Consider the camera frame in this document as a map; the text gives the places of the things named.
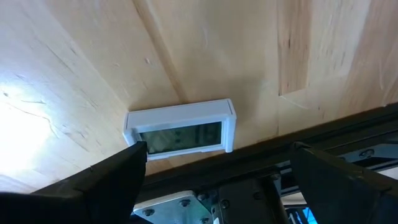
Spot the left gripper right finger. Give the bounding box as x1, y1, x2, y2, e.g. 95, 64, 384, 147
290, 142, 398, 224

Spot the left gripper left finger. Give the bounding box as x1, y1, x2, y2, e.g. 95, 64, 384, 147
30, 141, 149, 224

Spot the silver corner bracket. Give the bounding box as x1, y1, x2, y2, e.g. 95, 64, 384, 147
132, 190, 213, 224

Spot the black aluminium frame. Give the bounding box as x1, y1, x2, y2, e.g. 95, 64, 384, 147
133, 102, 398, 224

